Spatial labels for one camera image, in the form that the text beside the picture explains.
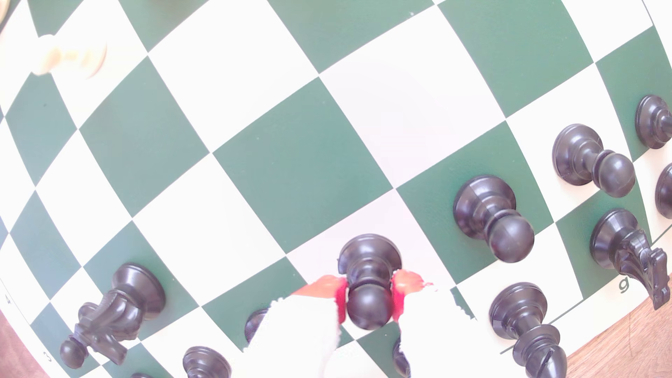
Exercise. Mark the white pawn chess piece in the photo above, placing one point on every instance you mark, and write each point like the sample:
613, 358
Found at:
68, 56

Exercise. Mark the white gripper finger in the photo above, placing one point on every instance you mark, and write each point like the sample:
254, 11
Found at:
446, 341
294, 341

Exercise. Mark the black knight chess piece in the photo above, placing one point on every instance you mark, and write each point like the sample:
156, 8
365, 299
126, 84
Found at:
134, 291
614, 241

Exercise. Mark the black rook chess piece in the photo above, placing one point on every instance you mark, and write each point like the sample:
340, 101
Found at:
665, 191

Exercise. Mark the black bishop chess piece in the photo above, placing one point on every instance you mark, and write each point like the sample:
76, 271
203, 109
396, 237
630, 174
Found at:
517, 315

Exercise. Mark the green and cream chess mat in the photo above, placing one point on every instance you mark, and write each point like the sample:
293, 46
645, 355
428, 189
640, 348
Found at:
299, 162

